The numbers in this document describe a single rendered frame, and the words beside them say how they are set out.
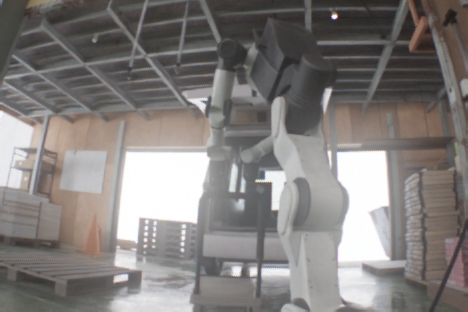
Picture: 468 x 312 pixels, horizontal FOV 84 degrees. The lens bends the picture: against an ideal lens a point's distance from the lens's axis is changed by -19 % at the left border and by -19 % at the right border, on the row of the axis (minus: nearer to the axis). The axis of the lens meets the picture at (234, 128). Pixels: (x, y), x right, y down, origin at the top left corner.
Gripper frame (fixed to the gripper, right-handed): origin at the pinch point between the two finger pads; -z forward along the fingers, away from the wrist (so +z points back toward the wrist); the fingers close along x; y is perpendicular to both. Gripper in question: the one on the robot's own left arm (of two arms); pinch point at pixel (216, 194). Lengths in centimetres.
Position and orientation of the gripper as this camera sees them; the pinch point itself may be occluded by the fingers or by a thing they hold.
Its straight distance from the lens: 168.3
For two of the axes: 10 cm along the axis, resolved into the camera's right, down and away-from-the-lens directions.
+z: 0.7, -9.8, -1.8
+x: -0.2, -1.8, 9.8
